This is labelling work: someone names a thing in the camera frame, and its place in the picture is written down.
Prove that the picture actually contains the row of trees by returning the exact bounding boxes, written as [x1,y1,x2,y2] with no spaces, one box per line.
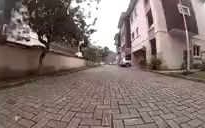
[81,44,112,66]

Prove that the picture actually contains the white car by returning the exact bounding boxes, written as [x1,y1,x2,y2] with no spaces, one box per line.
[119,57,133,68]

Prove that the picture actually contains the grey brick paved road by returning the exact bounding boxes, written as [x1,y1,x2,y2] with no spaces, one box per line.
[0,64,205,128]

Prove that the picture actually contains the bush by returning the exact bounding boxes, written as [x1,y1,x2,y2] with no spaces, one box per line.
[138,56,163,71]

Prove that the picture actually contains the pink and white building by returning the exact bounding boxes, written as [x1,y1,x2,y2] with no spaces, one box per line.
[128,0,205,70]

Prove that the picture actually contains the large leafy tree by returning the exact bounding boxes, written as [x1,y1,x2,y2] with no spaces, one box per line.
[0,0,101,73]

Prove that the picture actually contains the concrete kerb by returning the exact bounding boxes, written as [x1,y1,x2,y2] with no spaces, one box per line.
[0,64,98,94]
[136,67,205,85]

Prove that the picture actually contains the pole with sign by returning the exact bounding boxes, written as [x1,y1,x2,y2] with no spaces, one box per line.
[177,0,192,74]

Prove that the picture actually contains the low bushes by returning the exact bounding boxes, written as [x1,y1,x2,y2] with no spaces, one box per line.
[181,58,205,73]

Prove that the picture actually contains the beige boundary wall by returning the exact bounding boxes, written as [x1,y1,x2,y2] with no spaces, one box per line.
[0,41,91,84]

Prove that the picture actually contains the white building behind wall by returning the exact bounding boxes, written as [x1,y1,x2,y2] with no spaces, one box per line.
[0,3,47,48]

